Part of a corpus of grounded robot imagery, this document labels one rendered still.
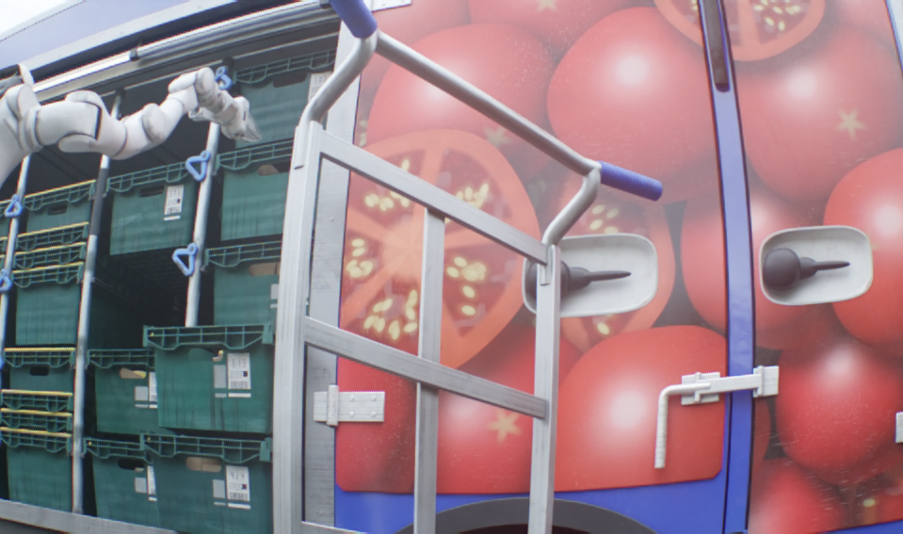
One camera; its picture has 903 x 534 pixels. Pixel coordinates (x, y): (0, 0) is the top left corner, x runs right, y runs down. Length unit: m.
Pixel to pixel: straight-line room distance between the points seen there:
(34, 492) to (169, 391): 0.90
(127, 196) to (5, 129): 1.26
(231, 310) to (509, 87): 0.92
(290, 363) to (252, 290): 1.64
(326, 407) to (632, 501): 0.72
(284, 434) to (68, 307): 2.13
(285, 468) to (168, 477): 1.38
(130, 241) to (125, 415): 0.53
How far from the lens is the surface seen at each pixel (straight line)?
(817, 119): 2.50
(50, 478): 3.31
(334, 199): 2.70
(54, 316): 3.40
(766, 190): 2.43
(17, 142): 2.15
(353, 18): 1.36
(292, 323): 1.32
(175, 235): 3.15
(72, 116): 2.08
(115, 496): 3.11
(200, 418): 2.63
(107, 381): 3.17
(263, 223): 2.99
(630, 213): 2.46
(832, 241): 2.41
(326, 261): 2.66
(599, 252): 2.47
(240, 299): 2.96
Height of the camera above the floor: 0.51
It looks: 17 degrees up
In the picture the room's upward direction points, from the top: 2 degrees clockwise
